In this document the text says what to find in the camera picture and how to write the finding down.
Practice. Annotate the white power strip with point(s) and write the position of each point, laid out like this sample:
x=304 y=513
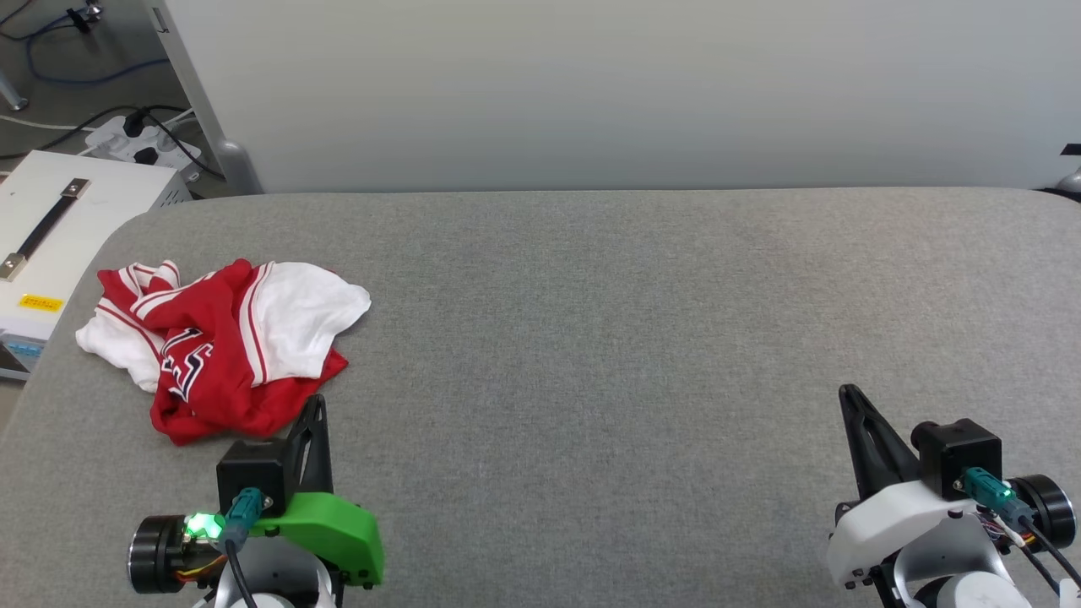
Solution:
x=114 y=142

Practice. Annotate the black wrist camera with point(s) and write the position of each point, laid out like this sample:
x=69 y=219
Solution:
x=249 y=469
x=958 y=452

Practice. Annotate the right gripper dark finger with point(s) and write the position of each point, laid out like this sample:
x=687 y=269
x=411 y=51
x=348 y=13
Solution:
x=878 y=460

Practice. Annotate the yellow warning label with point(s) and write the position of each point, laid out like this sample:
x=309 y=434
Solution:
x=40 y=302

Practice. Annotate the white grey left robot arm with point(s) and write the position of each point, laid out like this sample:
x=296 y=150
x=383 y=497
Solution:
x=160 y=553

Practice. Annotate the white equipment box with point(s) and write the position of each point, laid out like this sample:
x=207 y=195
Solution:
x=110 y=219

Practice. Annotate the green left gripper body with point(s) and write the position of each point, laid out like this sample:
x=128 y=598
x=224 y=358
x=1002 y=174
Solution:
x=338 y=528

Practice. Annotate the white partition panel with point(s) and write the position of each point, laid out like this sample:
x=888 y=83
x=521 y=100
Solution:
x=591 y=84

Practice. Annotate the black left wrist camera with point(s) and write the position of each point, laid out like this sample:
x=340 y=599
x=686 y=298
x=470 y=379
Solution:
x=249 y=469

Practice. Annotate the black clamp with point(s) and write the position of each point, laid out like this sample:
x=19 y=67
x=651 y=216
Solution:
x=84 y=15

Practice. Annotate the teal right camera connector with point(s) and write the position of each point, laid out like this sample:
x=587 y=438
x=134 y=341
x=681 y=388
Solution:
x=988 y=492

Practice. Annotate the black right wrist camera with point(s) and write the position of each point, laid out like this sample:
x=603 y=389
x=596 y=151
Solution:
x=958 y=452

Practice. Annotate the teal camera connector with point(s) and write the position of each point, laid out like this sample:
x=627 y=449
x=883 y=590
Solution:
x=243 y=511
x=988 y=492

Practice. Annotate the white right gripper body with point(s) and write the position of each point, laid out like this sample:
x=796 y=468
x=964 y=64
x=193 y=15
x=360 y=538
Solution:
x=878 y=523

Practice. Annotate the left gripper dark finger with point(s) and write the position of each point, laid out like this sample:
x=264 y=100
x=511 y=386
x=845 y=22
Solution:
x=319 y=473

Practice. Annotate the teal left camera connector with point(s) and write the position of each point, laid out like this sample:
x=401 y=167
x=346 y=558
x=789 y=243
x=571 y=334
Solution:
x=243 y=511

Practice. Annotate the red and white Bulls jersey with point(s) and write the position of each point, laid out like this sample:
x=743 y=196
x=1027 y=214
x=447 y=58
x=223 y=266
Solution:
x=211 y=338

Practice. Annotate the grey metal stand leg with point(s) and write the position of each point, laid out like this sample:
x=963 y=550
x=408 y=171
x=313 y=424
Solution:
x=13 y=94

